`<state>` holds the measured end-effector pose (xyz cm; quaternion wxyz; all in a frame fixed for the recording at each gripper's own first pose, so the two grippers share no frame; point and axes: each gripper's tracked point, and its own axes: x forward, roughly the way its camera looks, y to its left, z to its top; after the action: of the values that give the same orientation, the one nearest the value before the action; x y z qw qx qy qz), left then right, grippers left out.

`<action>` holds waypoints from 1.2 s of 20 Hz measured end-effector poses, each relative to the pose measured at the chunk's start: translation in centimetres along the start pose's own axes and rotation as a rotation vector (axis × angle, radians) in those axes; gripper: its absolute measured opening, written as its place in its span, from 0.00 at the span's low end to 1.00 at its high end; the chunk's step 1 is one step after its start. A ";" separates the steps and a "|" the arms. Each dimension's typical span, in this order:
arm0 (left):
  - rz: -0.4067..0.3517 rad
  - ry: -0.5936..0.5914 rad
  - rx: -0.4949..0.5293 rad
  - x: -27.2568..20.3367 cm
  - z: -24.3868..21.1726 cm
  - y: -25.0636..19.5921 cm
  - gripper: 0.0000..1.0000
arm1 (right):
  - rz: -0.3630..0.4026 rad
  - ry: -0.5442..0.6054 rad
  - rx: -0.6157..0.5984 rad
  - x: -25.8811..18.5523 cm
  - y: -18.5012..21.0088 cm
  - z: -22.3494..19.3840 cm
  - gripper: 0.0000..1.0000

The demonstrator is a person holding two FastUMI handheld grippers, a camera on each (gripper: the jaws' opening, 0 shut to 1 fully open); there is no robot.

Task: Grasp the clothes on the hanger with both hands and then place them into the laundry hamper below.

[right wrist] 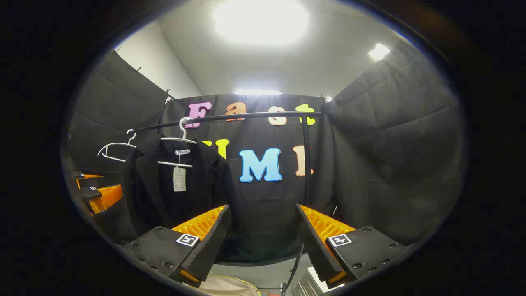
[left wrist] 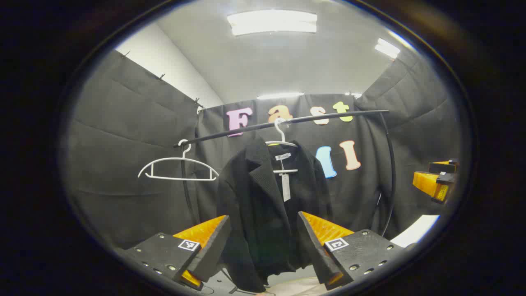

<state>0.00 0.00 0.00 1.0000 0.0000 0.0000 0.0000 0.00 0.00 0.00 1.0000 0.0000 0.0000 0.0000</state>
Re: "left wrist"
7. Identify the black clothes rack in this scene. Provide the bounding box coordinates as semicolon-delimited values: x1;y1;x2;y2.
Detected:
173;109;397;239

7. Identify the large ceiling light panel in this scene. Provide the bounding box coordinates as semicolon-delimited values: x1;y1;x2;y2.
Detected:
227;10;318;37

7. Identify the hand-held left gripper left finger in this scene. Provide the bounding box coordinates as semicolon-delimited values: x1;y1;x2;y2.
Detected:
119;215;232;290

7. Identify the white plastic hanger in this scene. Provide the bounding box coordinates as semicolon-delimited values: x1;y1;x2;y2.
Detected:
138;139;219;181

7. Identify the black backdrop cloth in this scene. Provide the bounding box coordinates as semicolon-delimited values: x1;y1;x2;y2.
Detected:
66;49;463;251

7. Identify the black knit jacket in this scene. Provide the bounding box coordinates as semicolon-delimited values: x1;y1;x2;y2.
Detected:
217;138;333;293

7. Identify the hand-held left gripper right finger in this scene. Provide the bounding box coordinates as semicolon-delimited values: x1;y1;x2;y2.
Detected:
297;211;405;290

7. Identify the white hanger with notched bar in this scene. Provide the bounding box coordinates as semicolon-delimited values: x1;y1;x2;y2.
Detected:
265;117;299;174

